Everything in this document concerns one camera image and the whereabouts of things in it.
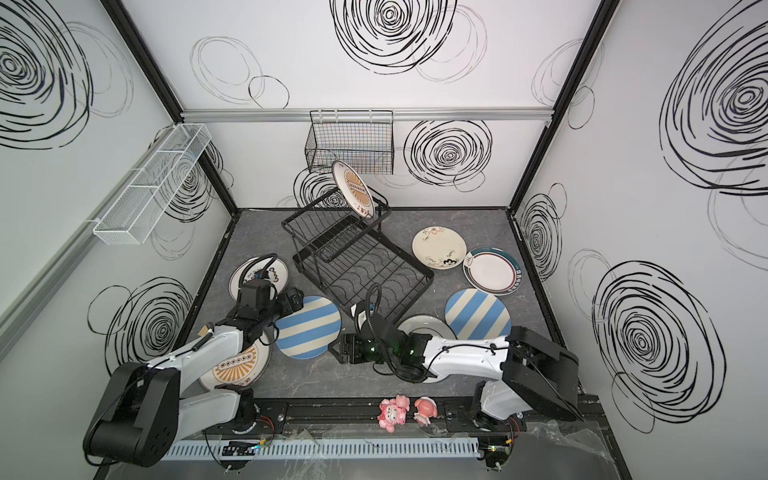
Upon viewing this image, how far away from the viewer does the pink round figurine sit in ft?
2.41

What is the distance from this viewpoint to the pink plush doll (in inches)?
28.4

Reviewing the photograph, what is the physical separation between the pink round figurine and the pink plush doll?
1.1 inches
